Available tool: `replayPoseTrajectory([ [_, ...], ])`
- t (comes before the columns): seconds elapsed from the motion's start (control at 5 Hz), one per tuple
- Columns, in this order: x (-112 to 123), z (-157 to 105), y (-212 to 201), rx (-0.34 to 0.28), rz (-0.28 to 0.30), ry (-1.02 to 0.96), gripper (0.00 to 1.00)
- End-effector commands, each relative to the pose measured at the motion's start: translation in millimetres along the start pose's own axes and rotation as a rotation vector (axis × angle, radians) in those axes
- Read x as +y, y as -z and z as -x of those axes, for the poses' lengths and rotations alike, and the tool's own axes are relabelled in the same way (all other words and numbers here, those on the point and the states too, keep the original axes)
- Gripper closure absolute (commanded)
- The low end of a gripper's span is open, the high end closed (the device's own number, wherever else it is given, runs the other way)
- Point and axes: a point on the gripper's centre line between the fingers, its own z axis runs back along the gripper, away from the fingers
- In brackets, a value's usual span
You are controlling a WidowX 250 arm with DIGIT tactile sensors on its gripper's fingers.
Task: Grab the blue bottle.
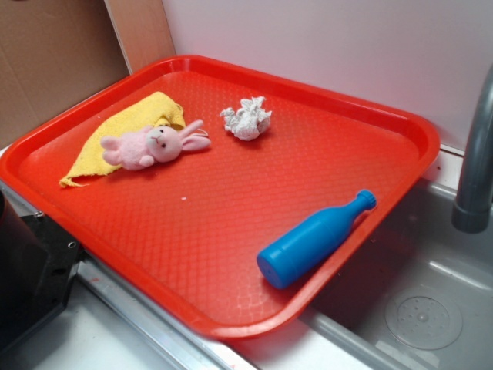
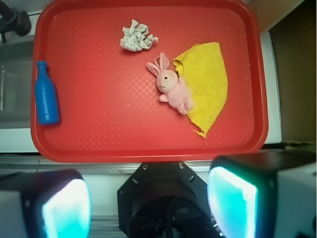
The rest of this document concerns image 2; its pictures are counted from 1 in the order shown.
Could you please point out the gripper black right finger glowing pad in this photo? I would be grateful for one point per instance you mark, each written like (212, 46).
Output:
(270, 194)

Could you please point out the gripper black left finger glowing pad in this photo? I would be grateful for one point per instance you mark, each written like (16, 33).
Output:
(51, 204)

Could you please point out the blue plastic bottle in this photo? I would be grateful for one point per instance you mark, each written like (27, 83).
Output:
(45, 97)

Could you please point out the red plastic tray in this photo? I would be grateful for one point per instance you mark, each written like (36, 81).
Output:
(108, 101)

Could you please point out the pink plush bunny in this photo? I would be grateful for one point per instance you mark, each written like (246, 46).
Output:
(173, 87)

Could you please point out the yellow knitted cloth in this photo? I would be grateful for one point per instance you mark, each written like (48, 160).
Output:
(204, 71)

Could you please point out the metal sink basin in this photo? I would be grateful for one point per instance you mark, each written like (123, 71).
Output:
(15, 85)

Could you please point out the crumpled white paper towel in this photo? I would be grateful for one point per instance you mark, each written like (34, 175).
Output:
(137, 37)

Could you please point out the black faucet fixture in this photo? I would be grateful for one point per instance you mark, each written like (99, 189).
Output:
(12, 20)

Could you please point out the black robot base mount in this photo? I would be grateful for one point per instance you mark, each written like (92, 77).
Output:
(165, 200)

